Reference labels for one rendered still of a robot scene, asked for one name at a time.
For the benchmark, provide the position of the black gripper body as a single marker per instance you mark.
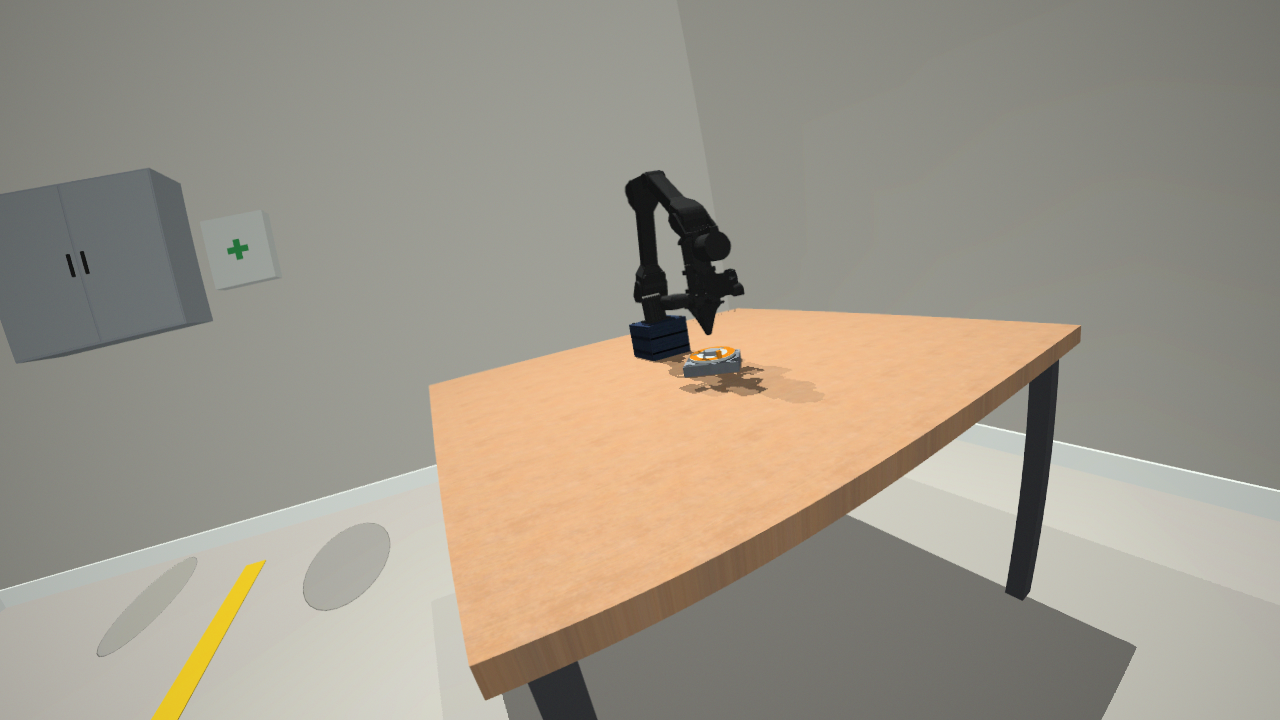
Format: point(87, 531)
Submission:
point(677, 301)

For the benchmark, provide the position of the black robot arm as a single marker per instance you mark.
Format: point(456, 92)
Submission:
point(700, 240)

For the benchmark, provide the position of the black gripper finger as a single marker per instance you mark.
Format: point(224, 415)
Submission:
point(700, 313)
point(711, 311)

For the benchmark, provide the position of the orange and white round plate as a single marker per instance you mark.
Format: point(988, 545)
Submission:
point(723, 354)

